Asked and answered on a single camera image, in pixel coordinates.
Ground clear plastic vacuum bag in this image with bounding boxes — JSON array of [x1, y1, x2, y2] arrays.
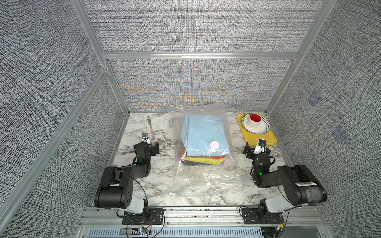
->
[[167, 101, 248, 196]]

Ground light blue trousers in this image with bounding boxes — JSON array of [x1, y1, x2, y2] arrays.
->
[[181, 114, 230, 157]]

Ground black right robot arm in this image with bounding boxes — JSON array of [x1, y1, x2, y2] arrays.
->
[[241, 139, 327, 224]]

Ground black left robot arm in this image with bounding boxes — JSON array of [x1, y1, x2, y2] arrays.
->
[[94, 141, 160, 214]]

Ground white vacuum bag valve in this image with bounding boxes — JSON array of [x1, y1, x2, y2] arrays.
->
[[210, 140, 220, 150]]

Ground yellow plastic tray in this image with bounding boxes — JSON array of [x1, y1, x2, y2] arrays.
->
[[236, 113, 277, 147]]

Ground white patterned saucer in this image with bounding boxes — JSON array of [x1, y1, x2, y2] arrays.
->
[[242, 113, 270, 134]]

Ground red folded garment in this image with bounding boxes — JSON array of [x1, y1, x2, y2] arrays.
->
[[179, 142, 226, 160]]

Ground white cup red inside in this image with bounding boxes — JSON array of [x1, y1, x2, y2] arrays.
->
[[245, 114, 262, 128]]

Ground black folded garment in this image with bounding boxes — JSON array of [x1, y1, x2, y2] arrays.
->
[[182, 160, 203, 166]]

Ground yellow folded garment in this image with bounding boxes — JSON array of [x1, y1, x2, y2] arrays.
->
[[184, 157, 226, 165]]

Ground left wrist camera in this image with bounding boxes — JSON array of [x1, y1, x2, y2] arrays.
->
[[142, 133, 150, 143]]

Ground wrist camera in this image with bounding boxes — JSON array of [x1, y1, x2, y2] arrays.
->
[[254, 138, 267, 154], [142, 133, 150, 143]]

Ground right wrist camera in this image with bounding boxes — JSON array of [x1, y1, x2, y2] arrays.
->
[[254, 138, 267, 154]]

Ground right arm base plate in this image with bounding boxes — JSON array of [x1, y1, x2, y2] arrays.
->
[[239, 207, 283, 225]]

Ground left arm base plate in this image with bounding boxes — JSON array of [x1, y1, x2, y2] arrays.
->
[[122, 208, 164, 225]]

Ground aluminium front rail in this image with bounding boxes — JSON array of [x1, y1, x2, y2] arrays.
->
[[78, 206, 328, 228]]

